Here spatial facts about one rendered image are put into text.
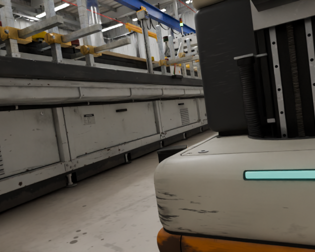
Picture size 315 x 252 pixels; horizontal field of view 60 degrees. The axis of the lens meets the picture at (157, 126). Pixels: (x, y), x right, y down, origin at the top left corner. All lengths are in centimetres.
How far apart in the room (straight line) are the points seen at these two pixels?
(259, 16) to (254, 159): 38
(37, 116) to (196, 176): 126
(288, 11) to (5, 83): 108
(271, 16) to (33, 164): 135
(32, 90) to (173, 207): 99
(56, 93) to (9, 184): 50
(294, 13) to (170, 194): 51
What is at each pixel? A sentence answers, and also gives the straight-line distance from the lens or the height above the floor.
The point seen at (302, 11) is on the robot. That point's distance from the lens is 77.
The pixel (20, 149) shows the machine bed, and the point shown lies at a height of 29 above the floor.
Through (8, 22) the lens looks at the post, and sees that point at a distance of 141.
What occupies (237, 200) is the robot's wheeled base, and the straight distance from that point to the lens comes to 56.
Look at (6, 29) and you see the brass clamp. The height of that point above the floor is 81.
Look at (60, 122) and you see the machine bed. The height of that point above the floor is 41.
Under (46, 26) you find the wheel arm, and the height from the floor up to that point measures 79.
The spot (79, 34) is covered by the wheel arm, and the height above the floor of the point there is 82.
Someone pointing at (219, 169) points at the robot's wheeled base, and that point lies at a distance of 56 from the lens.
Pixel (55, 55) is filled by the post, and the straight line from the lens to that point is 154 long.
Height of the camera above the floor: 39
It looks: 3 degrees down
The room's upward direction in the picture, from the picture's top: 8 degrees counter-clockwise
